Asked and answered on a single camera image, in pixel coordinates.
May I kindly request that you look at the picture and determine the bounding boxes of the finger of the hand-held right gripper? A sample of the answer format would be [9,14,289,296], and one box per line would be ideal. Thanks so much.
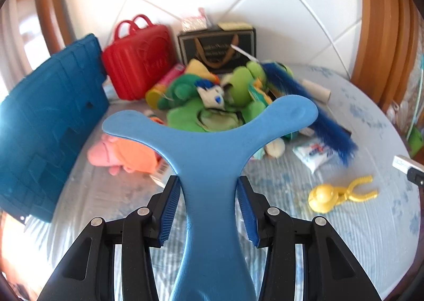
[407,168,424,189]

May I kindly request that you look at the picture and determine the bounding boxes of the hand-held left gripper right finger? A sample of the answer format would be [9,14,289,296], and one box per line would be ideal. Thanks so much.
[237,176,381,301]

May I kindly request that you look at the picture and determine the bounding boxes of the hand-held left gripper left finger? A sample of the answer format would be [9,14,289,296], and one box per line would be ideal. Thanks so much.
[38,175,181,301]

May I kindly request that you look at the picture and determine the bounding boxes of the clear floss pick box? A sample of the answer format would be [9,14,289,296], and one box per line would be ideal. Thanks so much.
[392,154,422,173]

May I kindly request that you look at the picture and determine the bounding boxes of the blue boomerang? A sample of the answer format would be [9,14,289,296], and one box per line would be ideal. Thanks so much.
[102,95,319,301]

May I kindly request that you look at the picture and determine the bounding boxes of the blue plastic crate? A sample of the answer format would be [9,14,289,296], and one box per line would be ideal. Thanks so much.
[0,33,109,224]

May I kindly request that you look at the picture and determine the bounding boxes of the green object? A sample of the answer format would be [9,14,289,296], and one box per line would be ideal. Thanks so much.
[409,125,424,156]

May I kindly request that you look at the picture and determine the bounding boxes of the small white medicine box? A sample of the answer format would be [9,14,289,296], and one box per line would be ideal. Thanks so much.
[152,158,173,186]

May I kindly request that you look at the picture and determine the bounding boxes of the orange pink plush toy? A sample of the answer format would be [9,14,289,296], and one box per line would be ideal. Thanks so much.
[87,133,161,176]

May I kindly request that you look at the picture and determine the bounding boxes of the small white plush ball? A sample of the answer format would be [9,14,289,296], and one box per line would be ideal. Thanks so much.
[265,138,286,159]

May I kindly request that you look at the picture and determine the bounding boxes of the yellow snowball maker clip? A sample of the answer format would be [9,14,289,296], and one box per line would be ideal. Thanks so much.
[308,175,379,213]

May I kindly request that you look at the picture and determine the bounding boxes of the white printed pouch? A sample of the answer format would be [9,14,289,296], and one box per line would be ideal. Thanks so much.
[293,140,335,174]

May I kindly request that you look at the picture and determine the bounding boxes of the green plush cloth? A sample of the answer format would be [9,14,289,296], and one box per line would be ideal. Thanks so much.
[158,75,266,132]

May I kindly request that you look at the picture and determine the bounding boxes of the blue bristle brush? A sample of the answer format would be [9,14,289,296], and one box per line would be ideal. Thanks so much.
[262,62,357,166]

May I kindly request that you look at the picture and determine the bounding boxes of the yellow blue plush toy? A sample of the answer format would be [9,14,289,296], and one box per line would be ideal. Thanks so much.
[185,59,230,110]

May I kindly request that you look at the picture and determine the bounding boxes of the pink tube with yellow cap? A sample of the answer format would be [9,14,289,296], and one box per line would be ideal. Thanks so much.
[146,63,186,109]

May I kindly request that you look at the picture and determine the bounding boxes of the green frog plush toy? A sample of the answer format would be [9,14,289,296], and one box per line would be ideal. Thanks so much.
[228,62,294,107]

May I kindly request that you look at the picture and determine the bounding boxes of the white paper roll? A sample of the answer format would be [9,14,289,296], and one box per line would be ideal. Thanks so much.
[301,79,331,103]

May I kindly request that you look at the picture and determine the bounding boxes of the red toy suitcase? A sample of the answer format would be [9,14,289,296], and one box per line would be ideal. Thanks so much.
[101,14,176,101]

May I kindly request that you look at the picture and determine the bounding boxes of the black gift bag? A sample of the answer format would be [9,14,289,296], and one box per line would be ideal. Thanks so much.
[178,24,257,73]

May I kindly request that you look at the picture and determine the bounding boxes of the clear glitter packet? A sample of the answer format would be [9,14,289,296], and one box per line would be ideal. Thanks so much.
[180,7,213,32]

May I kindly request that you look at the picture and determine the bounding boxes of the wooden door frame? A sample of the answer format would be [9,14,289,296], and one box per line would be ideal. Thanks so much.
[351,0,419,112]

